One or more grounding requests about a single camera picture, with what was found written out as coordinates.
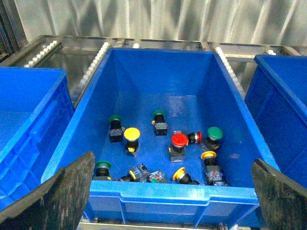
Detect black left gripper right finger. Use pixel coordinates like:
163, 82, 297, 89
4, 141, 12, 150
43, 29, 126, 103
251, 158, 307, 230

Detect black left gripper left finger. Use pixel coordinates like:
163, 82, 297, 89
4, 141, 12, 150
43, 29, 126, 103
0, 151, 95, 230

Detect red button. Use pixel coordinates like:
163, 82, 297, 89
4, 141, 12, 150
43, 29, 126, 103
169, 133, 188, 163

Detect blue source bin with buttons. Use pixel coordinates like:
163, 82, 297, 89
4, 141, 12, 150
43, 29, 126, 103
41, 48, 275, 226

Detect green button front left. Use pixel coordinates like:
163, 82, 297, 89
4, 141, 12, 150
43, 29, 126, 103
93, 161, 111, 181

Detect green button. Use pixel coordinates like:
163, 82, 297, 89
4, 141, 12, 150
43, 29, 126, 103
93, 161, 111, 181
152, 110, 168, 136
201, 126, 224, 152
108, 115, 123, 143

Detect black yellow button front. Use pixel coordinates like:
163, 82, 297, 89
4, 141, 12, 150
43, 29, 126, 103
119, 163, 149, 183

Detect green button far left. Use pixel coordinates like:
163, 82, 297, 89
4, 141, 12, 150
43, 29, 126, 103
108, 115, 123, 143

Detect green button right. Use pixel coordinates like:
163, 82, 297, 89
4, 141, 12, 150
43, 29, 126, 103
201, 126, 224, 152

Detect blue bin far left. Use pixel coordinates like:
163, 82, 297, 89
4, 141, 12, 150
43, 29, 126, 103
0, 67, 74, 209

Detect green button contact block front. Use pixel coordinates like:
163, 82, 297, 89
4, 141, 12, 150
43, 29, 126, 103
148, 169, 167, 183

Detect red button lying sideways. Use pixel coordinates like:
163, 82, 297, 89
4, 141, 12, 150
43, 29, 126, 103
173, 130, 203, 145

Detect blue target bin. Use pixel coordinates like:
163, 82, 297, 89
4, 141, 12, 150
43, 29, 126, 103
245, 55, 307, 187

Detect green button centre back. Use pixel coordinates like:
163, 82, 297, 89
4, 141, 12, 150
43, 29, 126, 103
152, 110, 168, 136

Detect metal roller rack frame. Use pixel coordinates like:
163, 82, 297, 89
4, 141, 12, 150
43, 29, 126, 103
0, 35, 307, 105

